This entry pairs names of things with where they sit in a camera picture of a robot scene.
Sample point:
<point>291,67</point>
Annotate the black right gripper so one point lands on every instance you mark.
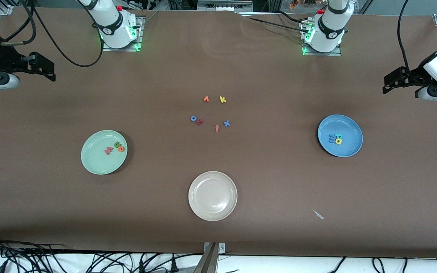
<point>6,60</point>

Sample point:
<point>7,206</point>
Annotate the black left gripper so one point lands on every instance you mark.
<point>414,75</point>

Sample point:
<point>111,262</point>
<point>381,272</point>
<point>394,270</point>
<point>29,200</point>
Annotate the blue foam letter m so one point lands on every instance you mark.
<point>331,138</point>

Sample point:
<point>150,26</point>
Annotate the red foam letter w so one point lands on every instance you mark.
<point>108,151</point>

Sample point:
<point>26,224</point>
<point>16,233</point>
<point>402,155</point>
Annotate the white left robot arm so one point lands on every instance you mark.
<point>330,30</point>

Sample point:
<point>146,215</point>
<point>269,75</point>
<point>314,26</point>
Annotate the blue plate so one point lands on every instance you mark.
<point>349,146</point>

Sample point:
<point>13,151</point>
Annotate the green plate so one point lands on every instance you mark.
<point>97,161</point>

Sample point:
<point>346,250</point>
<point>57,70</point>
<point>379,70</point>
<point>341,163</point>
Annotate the orange flowers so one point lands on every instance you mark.
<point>293,4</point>

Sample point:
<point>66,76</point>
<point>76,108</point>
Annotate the brown table cover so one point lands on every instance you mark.
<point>51,212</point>

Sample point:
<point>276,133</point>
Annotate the small white paper scrap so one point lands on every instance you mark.
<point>318,214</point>

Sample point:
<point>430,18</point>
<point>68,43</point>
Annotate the yellow foam letter k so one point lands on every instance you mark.
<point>222,99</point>

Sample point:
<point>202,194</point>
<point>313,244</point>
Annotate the grey metal box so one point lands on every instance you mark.
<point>222,5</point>

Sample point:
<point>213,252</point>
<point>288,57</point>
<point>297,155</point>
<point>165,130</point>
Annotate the beige plate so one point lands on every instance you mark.
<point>212,196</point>

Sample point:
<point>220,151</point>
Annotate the black power plug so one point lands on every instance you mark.
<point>141,267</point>
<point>173,265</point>

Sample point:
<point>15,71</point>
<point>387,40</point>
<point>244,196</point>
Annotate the grey metal bar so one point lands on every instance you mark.
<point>207,263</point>

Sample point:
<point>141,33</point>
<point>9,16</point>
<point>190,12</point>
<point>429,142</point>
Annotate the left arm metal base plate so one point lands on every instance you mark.
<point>317,54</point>

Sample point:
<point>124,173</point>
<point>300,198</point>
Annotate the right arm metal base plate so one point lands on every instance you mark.
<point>139,34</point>

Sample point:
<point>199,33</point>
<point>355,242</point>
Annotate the silver table edge bracket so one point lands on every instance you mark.
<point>222,248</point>

